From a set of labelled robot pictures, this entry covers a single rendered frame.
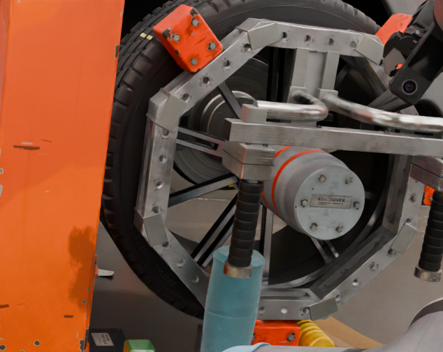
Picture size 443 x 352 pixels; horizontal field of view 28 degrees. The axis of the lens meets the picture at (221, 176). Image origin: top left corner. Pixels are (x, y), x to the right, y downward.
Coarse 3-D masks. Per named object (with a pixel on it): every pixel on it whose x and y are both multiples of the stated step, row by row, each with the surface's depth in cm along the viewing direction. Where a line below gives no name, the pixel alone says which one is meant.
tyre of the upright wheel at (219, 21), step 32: (192, 0) 162; (224, 0) 154; (256, 0) 154; (288, 0) 156; (320, 0) 158; (224, 32) 153; (128, 64) 157; (160, 64) 151; (128, 96) 151; (128, 128) 153; (128, 160) 154; (128, 192) 156; (128, 224) 157; (128, 256) 160; (160, 256) 161; (160, 288) 163
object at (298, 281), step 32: (288, 64) 161; (352, 64) 164; (224, 96) 159; (352, 96) 179; (384, 128) 171; (352, 160) 186; (384, 160) 173; (192, 192) 162; (384, 192) 173; (224, 224) 166; (192, 256) 166; (288, 256) 182; (320, 256) 176
